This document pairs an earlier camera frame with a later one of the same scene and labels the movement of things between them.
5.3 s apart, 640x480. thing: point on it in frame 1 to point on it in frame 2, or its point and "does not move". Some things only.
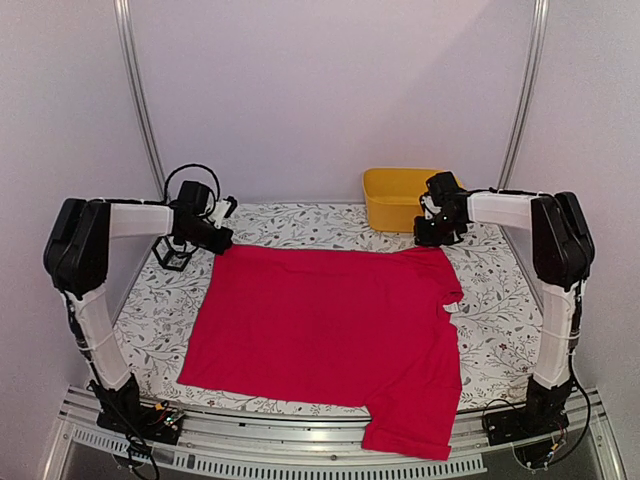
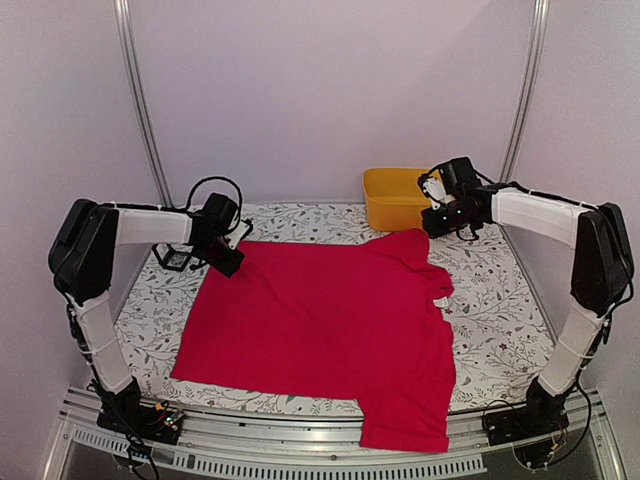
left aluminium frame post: x=136 y=92 does not move
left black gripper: x=223 y=244 to x=231 y=266
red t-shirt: x=359 y=327 does not move
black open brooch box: x=172 y=255 does not move
